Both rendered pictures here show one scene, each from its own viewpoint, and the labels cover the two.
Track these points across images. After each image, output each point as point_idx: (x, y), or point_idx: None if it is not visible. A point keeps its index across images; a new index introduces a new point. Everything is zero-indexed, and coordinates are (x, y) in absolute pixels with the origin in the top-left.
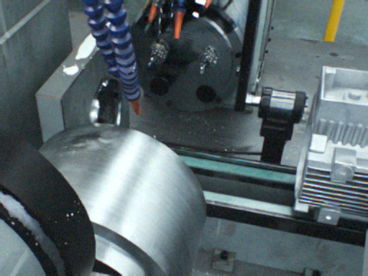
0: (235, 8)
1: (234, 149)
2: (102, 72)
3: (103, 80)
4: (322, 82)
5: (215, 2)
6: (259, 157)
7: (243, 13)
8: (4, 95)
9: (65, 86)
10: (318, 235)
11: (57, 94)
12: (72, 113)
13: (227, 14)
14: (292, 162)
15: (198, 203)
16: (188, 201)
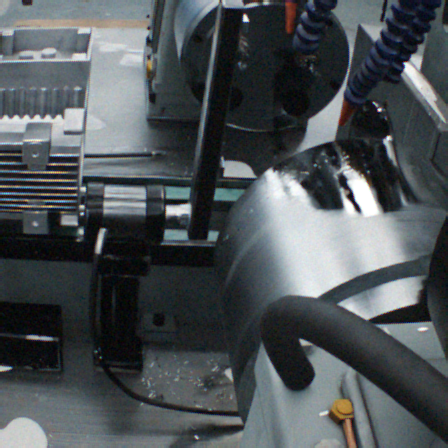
0: (290, 197)
1: (195, 442)
2: (390, 102)
3: (383, 108)
4: (92, 42)
5: (325, 151)
6: (142, 432)
7: (272, 228)
8: (439, 79)
9: (369, 31)
10: None
11: (365, 25)
12: (358, 55)
13: (290, 157)
14: (75, 429)
15: (189, 18)
16: (196, 4)
